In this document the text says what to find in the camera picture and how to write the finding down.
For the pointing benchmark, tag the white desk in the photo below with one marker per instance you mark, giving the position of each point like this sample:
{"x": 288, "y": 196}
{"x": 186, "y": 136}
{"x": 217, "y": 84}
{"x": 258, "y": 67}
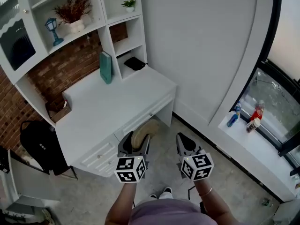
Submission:
{"x": 105, "y": 107}

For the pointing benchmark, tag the person's shoe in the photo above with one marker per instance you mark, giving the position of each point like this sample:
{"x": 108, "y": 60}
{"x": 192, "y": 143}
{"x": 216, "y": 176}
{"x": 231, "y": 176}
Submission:
{"x": 153, "y": 196}
{"x": 167, "y": 190}

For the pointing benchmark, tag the person's left shoe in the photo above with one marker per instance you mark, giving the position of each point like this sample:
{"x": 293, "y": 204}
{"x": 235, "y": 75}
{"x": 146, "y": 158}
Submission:
{"x": 153, "y": 196}

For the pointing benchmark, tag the white shelf unit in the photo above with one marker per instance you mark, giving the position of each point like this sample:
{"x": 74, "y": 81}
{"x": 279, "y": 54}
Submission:
{"x": 103, "y": 32}

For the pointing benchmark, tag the person's mauve shirt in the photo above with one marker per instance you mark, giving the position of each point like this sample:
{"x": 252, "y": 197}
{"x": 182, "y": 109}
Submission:
{"x": 171, "y": 213}

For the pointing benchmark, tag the black perforated holder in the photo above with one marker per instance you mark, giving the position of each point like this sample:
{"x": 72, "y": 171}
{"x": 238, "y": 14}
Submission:
{"x": 4, "y": 160}

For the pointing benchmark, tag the white slipper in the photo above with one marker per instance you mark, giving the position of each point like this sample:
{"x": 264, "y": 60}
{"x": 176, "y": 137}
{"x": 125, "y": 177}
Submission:
{"x": 48, "y": 217}

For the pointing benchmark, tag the red-brown plant in white vase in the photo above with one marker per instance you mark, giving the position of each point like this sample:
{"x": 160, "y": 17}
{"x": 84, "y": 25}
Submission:
{"x": 76, "y": 26}

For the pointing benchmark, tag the black backpack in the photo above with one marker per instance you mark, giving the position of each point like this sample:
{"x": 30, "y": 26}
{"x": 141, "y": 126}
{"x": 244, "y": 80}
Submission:
{"x": 39, "y": 144}

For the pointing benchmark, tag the person's right forearm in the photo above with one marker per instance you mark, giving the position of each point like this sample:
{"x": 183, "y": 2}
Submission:
{"x": 213, "y": 205}

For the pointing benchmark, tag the black pouch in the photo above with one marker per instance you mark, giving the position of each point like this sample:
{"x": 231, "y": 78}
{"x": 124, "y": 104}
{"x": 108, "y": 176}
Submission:
{"x": 134, "y": 63}

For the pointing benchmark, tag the person's left forearm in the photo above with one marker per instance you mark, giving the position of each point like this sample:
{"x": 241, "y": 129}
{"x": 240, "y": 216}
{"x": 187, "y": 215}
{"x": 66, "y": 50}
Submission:
{"x": 119, "y": 205}

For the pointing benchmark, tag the white side table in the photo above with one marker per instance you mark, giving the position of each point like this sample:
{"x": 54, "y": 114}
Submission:
{"x": 25, "y": 182}

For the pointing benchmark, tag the red drink bottle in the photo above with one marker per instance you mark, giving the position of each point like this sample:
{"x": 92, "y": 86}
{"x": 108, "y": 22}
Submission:
{"x": 257, "y": 114}

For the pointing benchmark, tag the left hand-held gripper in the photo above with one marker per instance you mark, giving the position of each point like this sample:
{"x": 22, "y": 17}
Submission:
{"x": 127, "y": 170}

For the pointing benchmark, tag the small green plant white pot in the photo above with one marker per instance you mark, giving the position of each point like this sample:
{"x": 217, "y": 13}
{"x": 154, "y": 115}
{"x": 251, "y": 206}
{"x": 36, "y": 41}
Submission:
{"x": 130, "y": 8}

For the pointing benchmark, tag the brown wooden organizer box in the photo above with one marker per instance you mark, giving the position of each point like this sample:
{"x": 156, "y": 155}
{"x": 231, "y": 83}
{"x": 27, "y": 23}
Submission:
{"x": 62, "y": 115}

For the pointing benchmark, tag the tan rounded object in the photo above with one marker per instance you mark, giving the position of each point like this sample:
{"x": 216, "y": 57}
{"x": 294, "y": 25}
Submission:
{"x": 145, "y": 129}

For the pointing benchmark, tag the blue lantern lamp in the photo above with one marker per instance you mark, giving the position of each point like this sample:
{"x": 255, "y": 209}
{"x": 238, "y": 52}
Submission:
{"x": 57, "y": 41}

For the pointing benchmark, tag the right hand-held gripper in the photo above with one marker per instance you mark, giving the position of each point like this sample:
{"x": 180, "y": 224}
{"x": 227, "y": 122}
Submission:
{"x": 198, "y": 166}

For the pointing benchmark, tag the brown jar with white lid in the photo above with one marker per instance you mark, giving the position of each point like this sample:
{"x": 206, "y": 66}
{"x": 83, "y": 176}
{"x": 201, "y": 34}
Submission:
{"x": 252, "y": 126}

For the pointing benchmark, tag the small green object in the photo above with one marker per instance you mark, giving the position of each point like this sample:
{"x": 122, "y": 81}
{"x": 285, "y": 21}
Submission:
{"x": 267, "y": 202}

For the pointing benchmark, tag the person's right shoe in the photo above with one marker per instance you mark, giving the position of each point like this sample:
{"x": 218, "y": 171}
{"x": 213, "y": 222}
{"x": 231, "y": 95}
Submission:
{"x": 167, "y": 190}

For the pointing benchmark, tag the blue drink bottle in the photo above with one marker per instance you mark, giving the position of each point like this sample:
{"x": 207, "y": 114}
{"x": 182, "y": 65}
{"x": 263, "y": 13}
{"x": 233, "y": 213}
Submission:
{"x": 233, "y": 119}

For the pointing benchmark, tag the white windowsill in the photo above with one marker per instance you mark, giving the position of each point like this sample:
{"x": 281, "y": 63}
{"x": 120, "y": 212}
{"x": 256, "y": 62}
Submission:
{"x": 257, "y": 149}

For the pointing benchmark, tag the teal book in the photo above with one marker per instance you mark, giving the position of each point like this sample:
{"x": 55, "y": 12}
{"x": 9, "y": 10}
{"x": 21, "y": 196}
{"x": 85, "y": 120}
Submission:
{"x": 106, "y": 69}

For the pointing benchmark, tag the black window frame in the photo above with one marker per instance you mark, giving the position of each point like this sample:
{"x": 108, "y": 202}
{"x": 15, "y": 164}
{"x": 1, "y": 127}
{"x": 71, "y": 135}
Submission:
{"x": 277, "y": 8}

